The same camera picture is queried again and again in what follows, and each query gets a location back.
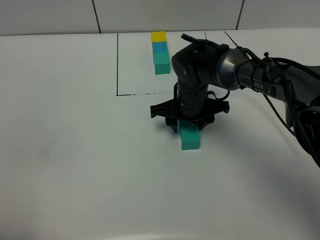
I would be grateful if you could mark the template blue cube block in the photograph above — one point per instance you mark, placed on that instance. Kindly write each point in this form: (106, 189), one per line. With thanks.
(159, 47)

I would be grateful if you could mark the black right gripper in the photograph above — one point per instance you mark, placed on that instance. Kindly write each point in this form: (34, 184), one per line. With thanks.
(191, 105)

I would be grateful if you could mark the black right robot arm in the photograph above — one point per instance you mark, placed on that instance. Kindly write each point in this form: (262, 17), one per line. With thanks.
(203, 63)

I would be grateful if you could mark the template green cube block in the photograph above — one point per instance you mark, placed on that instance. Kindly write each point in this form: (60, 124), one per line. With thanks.
(162, 63)

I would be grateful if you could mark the template yellow cube block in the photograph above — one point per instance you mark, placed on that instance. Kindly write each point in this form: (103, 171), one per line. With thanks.
(158, 36)

